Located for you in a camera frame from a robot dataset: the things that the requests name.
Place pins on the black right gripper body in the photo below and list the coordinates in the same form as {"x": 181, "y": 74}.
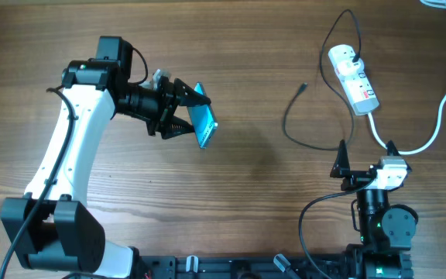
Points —
{"x": 355, "y": 180}

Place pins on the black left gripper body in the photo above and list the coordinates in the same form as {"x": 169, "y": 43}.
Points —
{"x": 152, "y": 105}

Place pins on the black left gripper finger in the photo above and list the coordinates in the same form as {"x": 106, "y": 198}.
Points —
{"x": 187, "y": 96}
{"x": 175, "y": 127}

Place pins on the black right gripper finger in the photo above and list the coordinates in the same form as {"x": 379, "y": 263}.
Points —
{"x": 391, "y": 150}
{"x": 341, "y": 166}

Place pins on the blue screen smartphone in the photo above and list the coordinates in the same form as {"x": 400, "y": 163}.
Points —
{"x": 205, "y": 124}

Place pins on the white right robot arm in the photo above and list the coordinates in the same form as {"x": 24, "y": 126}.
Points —
{"x": 386, "y": 230}

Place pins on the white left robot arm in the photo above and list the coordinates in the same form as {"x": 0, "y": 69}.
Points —
{"x": 49, "y": 226}

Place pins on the white power strip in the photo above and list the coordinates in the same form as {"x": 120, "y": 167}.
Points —
{"x": 358, "y": 88}

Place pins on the white usb wall charger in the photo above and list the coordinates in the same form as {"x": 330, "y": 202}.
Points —
{"x": 347, "y": 68}

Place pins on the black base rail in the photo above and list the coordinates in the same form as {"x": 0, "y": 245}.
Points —
{"x": 341, "y": 265}

